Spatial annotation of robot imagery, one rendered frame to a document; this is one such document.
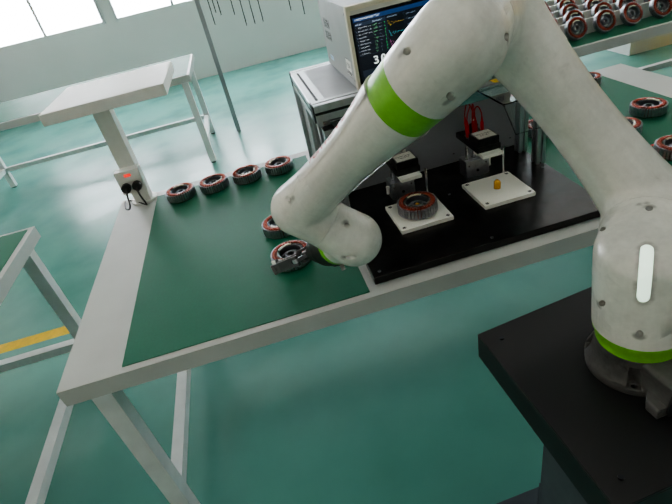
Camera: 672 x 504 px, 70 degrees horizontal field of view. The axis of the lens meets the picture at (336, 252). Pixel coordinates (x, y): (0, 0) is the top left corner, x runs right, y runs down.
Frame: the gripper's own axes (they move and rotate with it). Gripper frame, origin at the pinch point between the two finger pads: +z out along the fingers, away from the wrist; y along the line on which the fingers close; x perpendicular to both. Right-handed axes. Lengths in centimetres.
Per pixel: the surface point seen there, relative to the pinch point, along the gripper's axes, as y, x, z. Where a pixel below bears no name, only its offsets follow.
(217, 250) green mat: -12.6, 10.4, 27.4
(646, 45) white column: 433, -5, 140
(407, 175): 36.5, 4.6, -8.8
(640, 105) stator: 127, -12, -19
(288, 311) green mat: -12.0, -10.4, -8.7
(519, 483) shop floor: 27, -94, -4
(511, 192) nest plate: 58, -13, -20
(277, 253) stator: -2.9, 2.2, 6.1
